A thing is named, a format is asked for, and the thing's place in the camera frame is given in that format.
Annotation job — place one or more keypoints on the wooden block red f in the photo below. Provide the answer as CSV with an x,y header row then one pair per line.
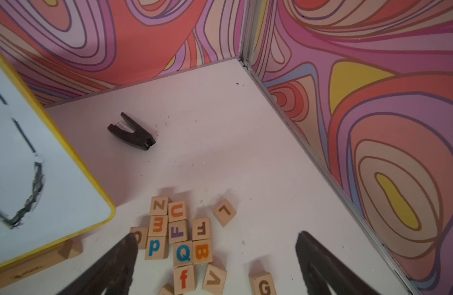
x,y
184,279

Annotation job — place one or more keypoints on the wooden block orange D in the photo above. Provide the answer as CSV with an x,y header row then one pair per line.
x,y
202,251

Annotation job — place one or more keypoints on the wooden block orange U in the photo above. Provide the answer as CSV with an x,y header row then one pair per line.
x,y
177,211

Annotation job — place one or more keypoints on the wooden block purple F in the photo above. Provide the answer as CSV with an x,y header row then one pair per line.
x,y
178,231

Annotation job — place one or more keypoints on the wooden block letter V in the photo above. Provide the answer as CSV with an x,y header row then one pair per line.
x,y
214,280

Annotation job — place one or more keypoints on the aluminium corner frame post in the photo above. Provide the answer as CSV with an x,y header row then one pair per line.
x,y
253,15

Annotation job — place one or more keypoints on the wooden block letter C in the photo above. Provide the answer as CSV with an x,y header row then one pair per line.
x,y
141,235

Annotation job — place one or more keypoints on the black stapler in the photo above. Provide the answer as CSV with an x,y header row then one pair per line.
x,y
139,137

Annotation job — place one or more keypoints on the yellow framed whiteboard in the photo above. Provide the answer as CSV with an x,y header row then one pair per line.
x,y
47,195

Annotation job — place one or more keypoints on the wooden whiteboard easel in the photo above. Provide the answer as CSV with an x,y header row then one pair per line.
x,y
40,261

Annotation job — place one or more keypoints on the wooden block letter L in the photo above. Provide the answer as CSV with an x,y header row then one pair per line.
x,y
224,212

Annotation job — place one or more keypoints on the wooden block blue Q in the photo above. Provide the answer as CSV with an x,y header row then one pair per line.
x,y
182,254

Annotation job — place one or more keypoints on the wooden block letter N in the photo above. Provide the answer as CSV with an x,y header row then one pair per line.
x,y
159,206

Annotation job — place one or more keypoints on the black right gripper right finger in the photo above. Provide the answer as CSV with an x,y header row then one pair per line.
x,y
323,273

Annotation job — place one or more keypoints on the wooden block letter G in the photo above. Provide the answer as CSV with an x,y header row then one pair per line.
x,y
262,283

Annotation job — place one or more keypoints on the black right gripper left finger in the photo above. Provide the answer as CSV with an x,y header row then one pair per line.
x,y
112,274

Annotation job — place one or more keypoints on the wooden block blue P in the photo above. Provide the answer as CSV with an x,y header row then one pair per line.
x,y
157,248

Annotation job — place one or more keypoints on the wooden block brown F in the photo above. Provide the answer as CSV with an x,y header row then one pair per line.
x,y
201,229

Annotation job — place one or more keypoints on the wooden block orange E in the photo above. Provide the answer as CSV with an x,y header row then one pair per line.
x,y
158,226

